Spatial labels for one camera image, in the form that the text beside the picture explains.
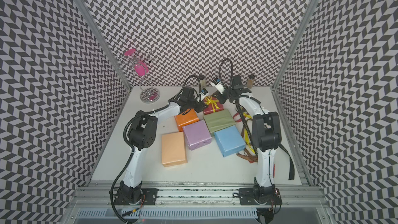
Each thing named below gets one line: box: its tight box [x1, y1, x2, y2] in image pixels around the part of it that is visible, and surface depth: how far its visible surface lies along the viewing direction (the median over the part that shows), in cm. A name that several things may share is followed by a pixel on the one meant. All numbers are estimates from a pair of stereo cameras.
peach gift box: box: [161, 131, 188, 167], surface depth 84 cm
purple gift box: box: [182, 119, 212, 151], surface depth 89 cm
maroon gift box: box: [203, 95, 225, 116], surface depth 99 cm
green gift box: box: [203, 108, 237, 134], surface depth 93 cm
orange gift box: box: [174, 108, 200, 132], surface depth 92 cm
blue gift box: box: [214, 124, 246, 158], surface depth 87 cm
